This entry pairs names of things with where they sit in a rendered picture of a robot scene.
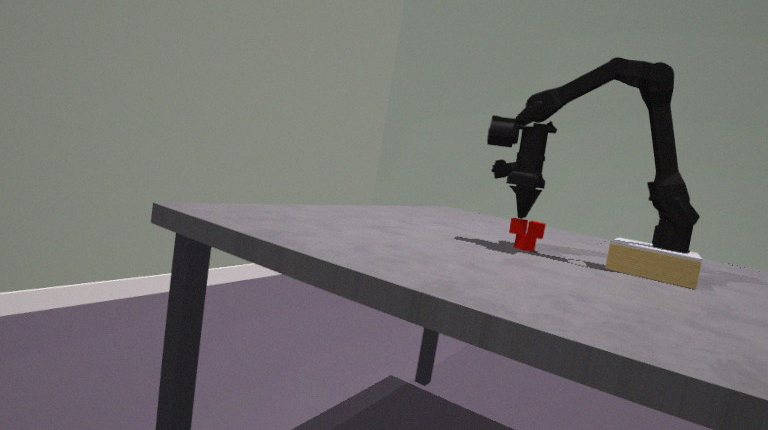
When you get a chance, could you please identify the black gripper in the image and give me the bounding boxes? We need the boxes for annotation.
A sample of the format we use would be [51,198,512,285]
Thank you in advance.
[506,148,545,219]

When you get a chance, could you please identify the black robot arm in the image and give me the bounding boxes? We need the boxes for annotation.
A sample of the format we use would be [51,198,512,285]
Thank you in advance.
[487,58,699,254]

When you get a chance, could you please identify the red cube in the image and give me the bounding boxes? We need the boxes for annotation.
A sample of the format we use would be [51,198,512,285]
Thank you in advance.
[509,218,528,236]
[527,221,545,239]
[514,234,536,251]

